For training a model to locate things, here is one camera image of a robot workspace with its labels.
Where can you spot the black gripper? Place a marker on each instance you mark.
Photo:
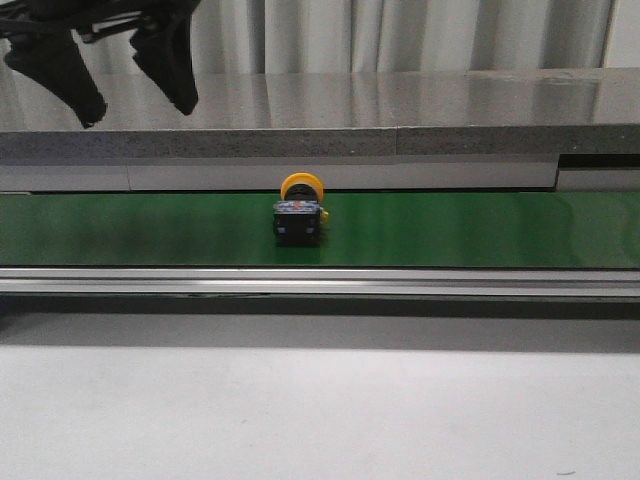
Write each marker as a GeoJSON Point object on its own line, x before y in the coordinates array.
{"type": "Point", "coordinates": [43, 49]}

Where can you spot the yellow push button switch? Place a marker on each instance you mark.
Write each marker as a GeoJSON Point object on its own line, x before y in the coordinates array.
{"type": "Point", "coordinates": [299, 216]}

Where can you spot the white curtain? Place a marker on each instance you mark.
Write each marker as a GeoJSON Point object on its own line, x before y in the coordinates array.
{"type": "Point", "coordinates": [277, 37]}

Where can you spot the green conveyor belt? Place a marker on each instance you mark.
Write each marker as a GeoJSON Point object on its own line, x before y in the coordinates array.
{"type": "Point", "coordinates": [365, 229]}

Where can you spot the grey stone slab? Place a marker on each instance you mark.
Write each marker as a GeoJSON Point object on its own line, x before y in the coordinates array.
{"type": "Point", "coordinates": [557, 111]}

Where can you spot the aluminium conveyor front rail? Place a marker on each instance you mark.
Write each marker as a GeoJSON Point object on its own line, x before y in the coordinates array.
{"type": "Point", "coordinates": [599, 284]}

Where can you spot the aluminium conveyor rail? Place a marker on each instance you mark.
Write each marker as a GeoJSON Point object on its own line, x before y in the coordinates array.
{"type": "Point", "coordinates": [572, 172]}
{"type": "Point", "coordinates": [599, 284]}

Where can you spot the aluminium conveyor rear rail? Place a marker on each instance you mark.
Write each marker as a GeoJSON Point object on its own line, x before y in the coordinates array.
{"type": "Point", "coordinates": [572, 172]}

